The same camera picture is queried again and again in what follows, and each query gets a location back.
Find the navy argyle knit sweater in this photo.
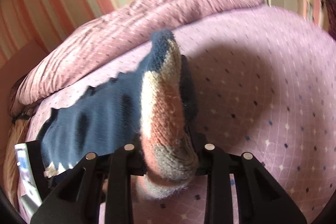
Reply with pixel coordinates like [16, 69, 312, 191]
[37, 30, 198, 199]

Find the tan pillow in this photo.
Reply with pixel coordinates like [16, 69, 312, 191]
[3, 119, 30, 209]

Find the purple dotted bed sheet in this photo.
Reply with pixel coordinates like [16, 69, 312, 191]
[25, 5, 335, 223]

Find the pink padded headboard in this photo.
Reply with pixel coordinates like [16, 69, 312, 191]
[0, 40, 49, 151]

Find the purple dotted folded duvet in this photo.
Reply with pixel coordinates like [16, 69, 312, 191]
[9, 0, 264, 117]

